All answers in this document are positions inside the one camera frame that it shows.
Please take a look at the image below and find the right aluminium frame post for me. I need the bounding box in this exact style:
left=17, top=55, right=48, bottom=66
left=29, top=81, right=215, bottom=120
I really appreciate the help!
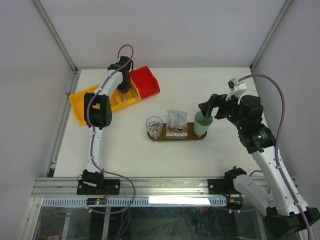
left=249, top=0, right=294, bottom=71

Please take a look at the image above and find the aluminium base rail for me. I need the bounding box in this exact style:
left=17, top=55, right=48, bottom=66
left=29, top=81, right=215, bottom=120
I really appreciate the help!
left=31, top=177, right=240, bottom=198

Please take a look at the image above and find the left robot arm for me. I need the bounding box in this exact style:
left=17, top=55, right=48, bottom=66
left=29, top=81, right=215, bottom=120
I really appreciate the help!
left=82, top=56, right=133, bottom=195

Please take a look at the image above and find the clear compartment organizer box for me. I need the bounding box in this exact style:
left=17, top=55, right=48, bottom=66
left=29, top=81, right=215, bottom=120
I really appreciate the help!
left=165, top=115, right=188, bottom=139

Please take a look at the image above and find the aluminium frame post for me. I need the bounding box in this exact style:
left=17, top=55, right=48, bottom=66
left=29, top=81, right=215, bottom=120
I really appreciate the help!
left=31, top=0, right=78, bottom=74
left=249, top=0, right=294, bottom=71

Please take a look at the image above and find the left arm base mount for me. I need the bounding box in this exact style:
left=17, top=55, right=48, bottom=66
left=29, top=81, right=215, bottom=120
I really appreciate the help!
left=76, top=169, right=121, bottom=196

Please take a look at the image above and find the oval wooden tray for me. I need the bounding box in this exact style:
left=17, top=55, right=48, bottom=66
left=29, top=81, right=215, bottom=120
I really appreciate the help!
left=147, top=122, right=207, bottom=142

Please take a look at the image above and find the white slotted cable duct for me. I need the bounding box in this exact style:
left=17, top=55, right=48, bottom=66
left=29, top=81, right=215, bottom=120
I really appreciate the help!
left=42, top=195, right=227, bottom=208

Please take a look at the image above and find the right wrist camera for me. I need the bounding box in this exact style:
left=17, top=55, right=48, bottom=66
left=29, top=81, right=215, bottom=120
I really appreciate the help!
left=226, top=77, right=248, bottom=101

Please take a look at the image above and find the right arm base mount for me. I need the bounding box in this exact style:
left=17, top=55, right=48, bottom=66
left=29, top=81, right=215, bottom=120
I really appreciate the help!
left=207, top=167, right=247, bottom=197

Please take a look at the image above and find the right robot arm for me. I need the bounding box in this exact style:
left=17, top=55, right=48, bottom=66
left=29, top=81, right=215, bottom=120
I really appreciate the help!
left=198, top=94, right=320, bottom=239

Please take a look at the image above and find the white toothpaste tube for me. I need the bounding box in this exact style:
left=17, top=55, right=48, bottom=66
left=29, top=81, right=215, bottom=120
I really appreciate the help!
left=167, top=110, right=178, bottom=132
left=177, top=110, right=188, bottom=132

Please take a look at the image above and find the clear plastic cup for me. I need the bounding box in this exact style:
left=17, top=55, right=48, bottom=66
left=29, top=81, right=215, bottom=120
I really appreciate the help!
left=145, top=116, right=164, bottom=139

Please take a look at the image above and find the left aluminium frame post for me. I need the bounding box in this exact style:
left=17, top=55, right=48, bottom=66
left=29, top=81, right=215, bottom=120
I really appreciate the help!
left=31, top=0, right=78, bottom=74

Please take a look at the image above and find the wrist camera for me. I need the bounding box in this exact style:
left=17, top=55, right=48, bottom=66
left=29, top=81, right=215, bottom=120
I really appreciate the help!
left=107, top=62, right=121, bottom=71
left=226, top=77, right=248, bottom=101

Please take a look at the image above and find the yellow toothpaste bin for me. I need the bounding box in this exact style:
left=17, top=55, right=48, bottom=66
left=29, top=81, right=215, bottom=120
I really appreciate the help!
left=109, top=89, right=122, bottom=113

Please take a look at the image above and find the red plastic bin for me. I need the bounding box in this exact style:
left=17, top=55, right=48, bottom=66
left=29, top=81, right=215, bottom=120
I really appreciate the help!
left=130, top=66, right=161, bottom=99

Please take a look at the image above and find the empty yellow bin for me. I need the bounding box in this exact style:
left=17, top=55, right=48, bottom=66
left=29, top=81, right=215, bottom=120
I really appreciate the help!
left=68, top=85, right=99, bottom=126

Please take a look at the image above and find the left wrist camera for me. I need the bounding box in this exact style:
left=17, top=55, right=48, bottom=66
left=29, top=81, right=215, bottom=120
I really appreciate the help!
left=107, top=62, right=121, bottom=71

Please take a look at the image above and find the pale green cup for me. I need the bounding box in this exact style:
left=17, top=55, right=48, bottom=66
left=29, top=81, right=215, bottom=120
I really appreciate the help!
left=193, top=111, right=213, bottom=136

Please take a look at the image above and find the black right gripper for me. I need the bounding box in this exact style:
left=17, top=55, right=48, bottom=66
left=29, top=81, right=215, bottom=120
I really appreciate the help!
left=198, top=90, right=247, bottom=131

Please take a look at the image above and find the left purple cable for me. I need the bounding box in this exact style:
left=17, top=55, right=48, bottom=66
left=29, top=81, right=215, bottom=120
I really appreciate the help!
left=86, top=44, right=137, bottom=215

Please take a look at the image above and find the yellow toothbrush bin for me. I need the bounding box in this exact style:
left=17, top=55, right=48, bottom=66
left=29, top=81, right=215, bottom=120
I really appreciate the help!
left=118, top=78, right=141, bottom=108

